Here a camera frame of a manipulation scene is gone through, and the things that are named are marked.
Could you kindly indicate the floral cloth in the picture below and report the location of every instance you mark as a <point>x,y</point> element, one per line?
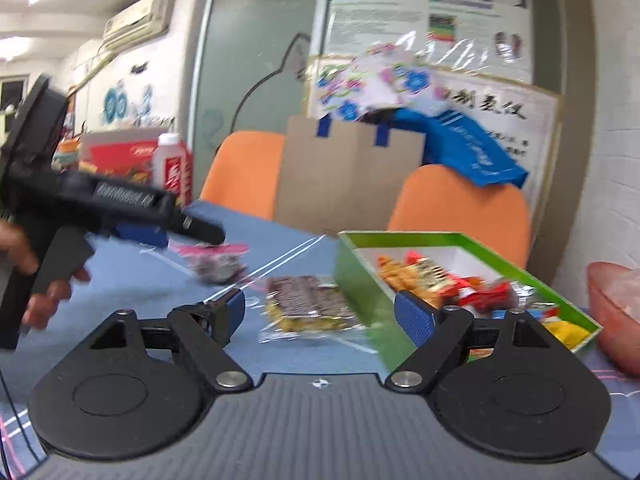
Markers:
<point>384,78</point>

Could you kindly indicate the blue fabric bag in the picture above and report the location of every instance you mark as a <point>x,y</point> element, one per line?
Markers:
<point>456,141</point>

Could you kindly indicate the white air conditioner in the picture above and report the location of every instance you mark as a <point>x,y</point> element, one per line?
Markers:
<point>140,22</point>

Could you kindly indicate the pink glass bowl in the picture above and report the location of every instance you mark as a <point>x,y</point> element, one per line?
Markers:
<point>619,337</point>

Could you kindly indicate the person's left hand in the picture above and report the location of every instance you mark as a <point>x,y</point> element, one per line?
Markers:
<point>41,307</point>

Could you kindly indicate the yellow chip bag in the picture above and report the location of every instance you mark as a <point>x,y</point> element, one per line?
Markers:
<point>570,334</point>

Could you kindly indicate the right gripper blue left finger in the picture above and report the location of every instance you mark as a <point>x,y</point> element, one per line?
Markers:
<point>201,332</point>

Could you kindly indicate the white red drink bottle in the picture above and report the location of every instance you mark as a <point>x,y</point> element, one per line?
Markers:
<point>171,167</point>

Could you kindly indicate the red cracker box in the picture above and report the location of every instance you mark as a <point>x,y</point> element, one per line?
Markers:
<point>122,153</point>

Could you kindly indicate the orange chair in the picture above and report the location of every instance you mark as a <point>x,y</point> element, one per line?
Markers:
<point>434,198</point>
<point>245,172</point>

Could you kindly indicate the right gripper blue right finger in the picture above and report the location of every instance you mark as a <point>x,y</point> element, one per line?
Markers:
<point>438,335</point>

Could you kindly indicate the right orange chair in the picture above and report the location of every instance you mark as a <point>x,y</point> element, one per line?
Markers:
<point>434,198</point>

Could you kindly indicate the wall info poster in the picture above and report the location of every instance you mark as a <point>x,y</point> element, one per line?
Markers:
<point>478,36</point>

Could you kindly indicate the left orange chair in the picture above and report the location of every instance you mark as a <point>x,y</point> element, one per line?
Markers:
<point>245,172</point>

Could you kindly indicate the brown paper bag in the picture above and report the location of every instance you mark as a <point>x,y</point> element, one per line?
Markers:
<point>343,176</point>

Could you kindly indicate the green cardboard box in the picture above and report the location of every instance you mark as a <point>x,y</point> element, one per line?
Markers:
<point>443,268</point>

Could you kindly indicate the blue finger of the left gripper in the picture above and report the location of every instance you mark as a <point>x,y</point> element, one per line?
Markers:
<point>197,229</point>
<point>138,233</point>

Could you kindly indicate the brown yellow nut packet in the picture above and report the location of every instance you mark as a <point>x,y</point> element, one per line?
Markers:
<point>307,307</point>

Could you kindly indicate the pink-top clear snack packet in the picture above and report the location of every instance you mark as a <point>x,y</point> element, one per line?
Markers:
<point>213,264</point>

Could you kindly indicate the red twist snack bag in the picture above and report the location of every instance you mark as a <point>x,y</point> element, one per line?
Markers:
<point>418,275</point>

